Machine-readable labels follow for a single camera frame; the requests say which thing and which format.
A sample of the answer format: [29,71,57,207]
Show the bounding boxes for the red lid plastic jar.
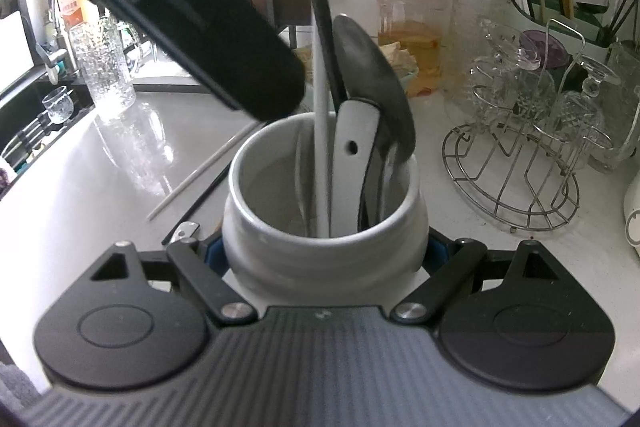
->
[376,0,450,80]

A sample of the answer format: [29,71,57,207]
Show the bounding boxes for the green utensil caddy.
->
[495,0,628,52]

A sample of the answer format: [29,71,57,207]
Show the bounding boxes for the clear glass goblet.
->
[552,57,622,170]
[470,19,546,122]

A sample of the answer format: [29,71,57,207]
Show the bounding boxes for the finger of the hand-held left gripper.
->
[127,0,307,122]

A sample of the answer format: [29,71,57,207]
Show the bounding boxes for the tall grey faucet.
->
[0,0,68,58]

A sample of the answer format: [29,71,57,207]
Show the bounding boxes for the clear glass pitcher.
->
[592,39,640,174]

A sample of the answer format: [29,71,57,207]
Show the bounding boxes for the small cut glass goblet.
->
[41,86,76,125]

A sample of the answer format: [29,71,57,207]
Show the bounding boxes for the white mug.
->
[221,113,430,305]

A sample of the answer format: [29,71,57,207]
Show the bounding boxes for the yellow detergent jug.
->
[57,0,98,32]

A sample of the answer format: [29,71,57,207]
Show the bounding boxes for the bundle of dark cutlery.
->
[575,0,633,48]

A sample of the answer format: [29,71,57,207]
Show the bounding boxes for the green plastic basket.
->
[295,44,421,98]

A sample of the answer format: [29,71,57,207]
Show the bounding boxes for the black sink drain rack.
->
[0,104,96,180]

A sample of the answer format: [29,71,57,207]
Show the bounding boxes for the white electric pot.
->
[622,164,640,263]

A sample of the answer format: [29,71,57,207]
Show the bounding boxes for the black chopstick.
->
[292,0,351,108]
[175,164,233,247]

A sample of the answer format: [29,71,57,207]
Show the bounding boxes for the purple cup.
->
[520,29,570,72]

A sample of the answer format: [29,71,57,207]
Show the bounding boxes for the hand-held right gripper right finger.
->
[390,229,563,327]

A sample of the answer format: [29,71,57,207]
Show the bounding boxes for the large steel spoon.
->
[331,13,417,228]

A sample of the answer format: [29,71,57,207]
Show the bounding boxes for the ribbed glass tumbler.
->
[450,0,508,82]

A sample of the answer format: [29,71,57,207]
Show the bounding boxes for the tall textured glass mug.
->
[69,18,137,124]

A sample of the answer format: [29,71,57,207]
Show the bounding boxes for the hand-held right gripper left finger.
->
[90,234,259,327]

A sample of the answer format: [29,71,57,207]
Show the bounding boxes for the white chopstick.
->
[146,121,260,222]
[312,7,335,238]

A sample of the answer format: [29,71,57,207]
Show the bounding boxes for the black sink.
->
[0,74,96,202]

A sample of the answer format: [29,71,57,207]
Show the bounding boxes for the wire cup rack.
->
[441,19,616,232]

